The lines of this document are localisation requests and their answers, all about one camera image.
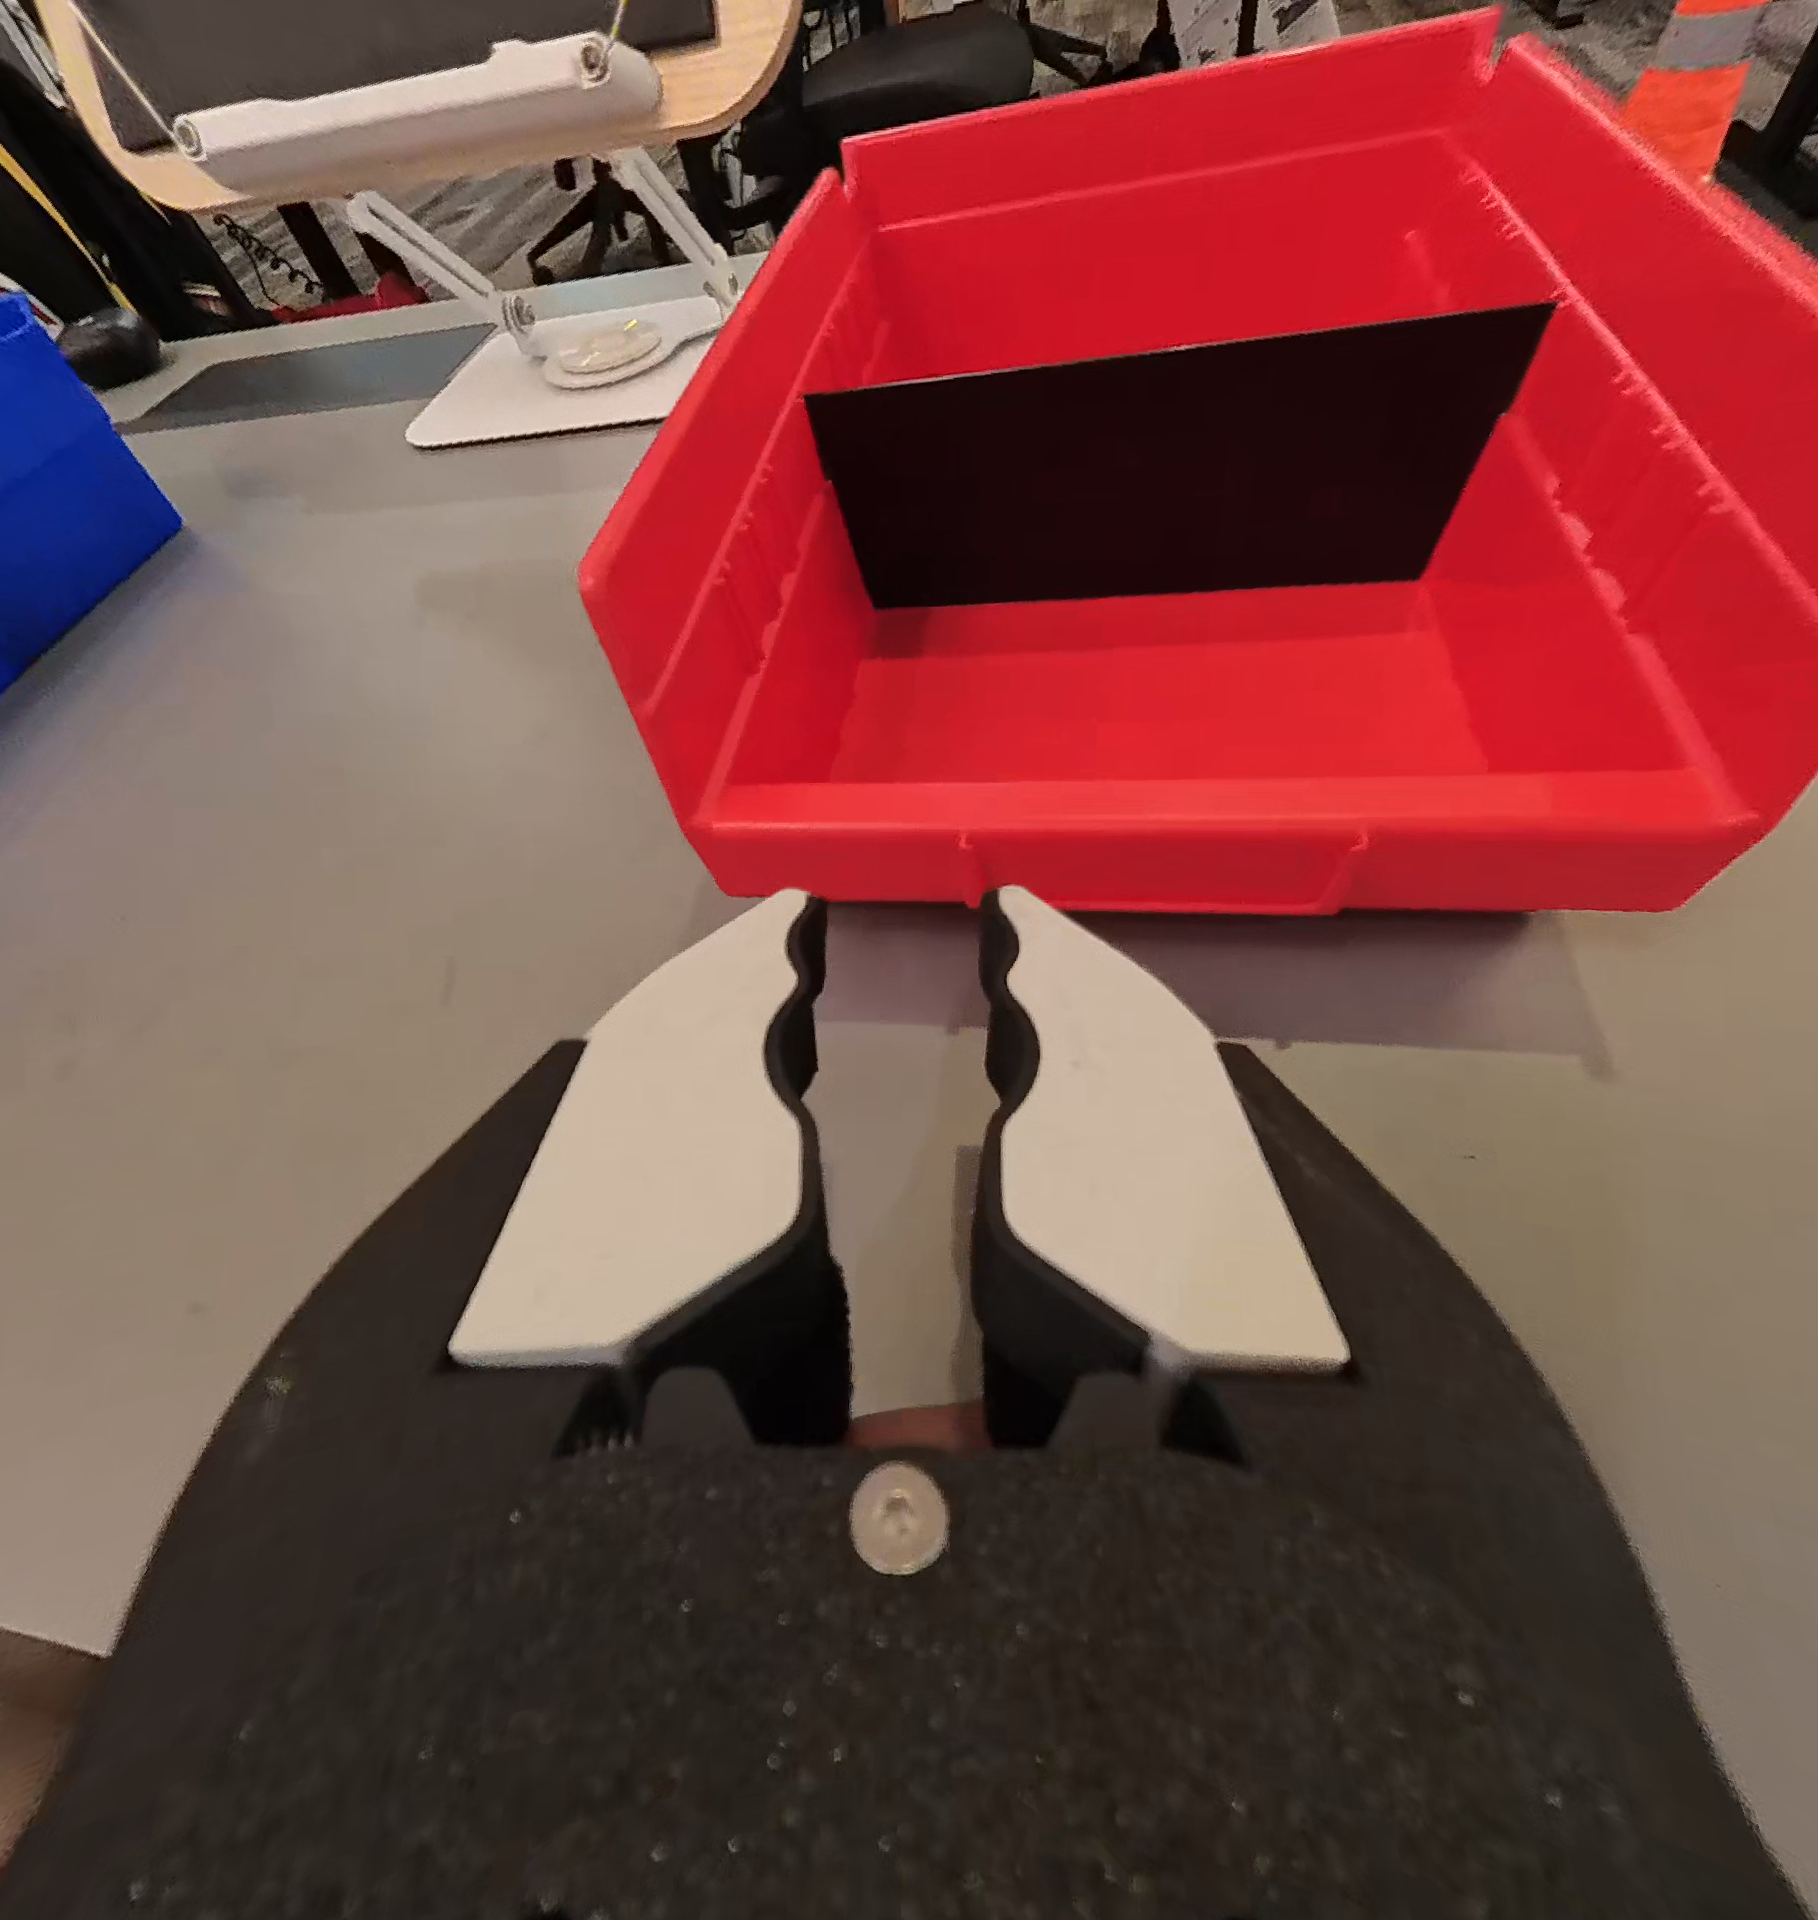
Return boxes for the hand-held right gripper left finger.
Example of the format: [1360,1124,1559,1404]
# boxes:
[449,888,837,1374]

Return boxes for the grey desk flap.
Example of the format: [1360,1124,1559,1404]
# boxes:
[129,322,495,437]

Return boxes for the blue plastic bin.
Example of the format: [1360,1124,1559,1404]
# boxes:
[0,292,184,735]

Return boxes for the red plastic bin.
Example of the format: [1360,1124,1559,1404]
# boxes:
[577,6,1818,918]

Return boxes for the black bin divider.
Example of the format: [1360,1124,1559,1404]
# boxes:
[806,299,1559,611]

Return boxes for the beige trousers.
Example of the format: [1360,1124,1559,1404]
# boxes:
[0,1612,104,1920]

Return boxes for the black office chair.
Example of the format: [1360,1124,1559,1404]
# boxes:
[730,15,1038,249]

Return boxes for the black jacket yellow stripe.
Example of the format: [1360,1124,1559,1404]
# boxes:
[0,0,235,338]

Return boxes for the orange striped cone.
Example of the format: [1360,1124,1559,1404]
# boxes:
[1620,0,1759,188]

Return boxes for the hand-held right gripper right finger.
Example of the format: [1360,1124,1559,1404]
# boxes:
[974,885,1353,1379]

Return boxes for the printed paper sheet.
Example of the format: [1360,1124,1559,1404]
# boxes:
[1176,0,1337,62]

